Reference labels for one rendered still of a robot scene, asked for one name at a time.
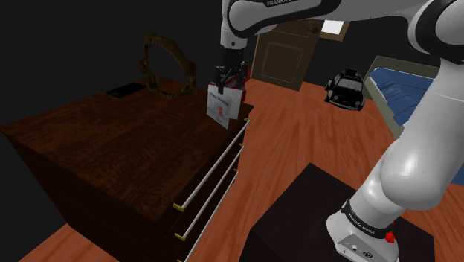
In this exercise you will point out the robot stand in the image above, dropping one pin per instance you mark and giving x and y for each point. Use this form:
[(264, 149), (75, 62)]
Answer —
[(290, 225)]

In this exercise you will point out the black flat phone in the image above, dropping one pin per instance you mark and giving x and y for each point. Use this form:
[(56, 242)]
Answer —
[(126, 89)]

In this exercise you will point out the wood-framed window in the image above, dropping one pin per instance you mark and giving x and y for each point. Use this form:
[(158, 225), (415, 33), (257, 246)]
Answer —
[(333, 28)]

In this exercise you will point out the brown toothed jaw bone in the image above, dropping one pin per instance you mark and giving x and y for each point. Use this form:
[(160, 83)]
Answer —
[(188, 72)]

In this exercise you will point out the brown panelled door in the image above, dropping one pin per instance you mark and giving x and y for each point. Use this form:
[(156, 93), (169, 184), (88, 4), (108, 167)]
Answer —
[(282, 61)]

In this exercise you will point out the white greeting card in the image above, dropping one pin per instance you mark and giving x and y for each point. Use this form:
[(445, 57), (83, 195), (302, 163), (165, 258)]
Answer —
[(223, 105)]

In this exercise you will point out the black toy car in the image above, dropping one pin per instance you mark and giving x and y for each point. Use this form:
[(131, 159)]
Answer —
[(346, 90)]

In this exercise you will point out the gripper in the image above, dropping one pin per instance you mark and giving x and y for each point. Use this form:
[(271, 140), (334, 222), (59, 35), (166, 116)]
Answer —
[(234, 58)]

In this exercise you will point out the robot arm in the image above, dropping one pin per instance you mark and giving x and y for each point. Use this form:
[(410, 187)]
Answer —
[(417, 145)]

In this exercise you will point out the bed with blue cover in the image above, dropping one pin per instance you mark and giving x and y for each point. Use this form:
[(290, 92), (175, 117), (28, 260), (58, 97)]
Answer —
[(398, 90)]

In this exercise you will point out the brown wooden chest of drawers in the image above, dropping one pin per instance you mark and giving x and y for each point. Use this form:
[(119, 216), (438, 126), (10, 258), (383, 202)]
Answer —
[(108, 145)]

